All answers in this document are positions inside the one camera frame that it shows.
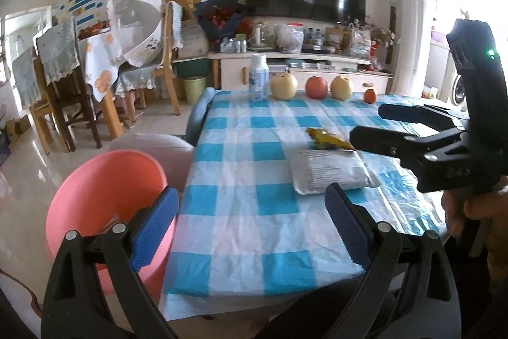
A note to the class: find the floral dining tablecloth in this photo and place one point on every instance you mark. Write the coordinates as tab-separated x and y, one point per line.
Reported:
99	61

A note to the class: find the dark blue flower bouquet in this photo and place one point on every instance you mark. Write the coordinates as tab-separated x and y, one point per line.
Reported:
218	17

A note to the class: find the wooden chair with cloth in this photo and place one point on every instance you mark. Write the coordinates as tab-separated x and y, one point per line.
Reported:
168	57

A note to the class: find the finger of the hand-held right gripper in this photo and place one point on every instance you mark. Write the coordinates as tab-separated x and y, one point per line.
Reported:
401	113
377	140

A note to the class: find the clear plastic bag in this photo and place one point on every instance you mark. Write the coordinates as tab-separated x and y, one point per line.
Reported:
289	39

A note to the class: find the white washing machine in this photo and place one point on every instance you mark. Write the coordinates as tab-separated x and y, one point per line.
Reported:
460	92

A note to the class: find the pink plastic basin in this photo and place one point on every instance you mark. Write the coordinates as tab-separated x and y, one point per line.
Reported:
99	188

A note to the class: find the yellow snack wrapper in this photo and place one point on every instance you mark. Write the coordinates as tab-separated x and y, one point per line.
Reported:
327	138

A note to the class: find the red apple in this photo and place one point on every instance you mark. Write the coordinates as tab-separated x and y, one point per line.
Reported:
317	88

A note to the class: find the blue white checked tablecloth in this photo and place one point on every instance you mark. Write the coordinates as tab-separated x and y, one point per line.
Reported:
254	184

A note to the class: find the yellow pear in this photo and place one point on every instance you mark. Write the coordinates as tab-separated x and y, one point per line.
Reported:
341	88
283	87

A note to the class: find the white TV cabinet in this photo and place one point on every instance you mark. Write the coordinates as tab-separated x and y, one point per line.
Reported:
317	63

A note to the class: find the light green waste bin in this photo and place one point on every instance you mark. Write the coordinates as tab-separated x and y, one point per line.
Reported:
194	89

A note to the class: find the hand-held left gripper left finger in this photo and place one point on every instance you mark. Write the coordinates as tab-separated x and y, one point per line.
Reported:
154	231

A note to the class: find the person's right hand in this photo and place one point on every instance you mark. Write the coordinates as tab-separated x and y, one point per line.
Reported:
456	212

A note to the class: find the glass jug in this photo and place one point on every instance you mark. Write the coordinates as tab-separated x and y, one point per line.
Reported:
262	35

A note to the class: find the dark green basin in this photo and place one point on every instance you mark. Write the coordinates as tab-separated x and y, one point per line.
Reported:
192	67

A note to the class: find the patterned gift bag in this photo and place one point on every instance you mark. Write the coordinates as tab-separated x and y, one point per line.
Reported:
360	43

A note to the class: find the wooden chair with lace cover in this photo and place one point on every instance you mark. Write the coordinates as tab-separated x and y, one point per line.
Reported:
59	53
26	81

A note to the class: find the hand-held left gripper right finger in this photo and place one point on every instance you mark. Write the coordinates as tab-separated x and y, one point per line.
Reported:
347	224

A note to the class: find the small orange fruit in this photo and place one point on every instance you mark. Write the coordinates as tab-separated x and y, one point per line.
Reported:
370	96

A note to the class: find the white covered air conditioner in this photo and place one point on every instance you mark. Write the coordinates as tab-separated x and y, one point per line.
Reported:
412	17

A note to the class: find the white embroidered food cover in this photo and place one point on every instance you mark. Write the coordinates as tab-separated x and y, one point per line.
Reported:
135	21

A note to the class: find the white bottle with blue label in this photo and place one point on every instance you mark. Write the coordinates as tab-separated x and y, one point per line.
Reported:
258	79

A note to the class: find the white packet with grey print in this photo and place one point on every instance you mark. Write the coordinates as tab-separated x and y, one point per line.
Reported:
329	170

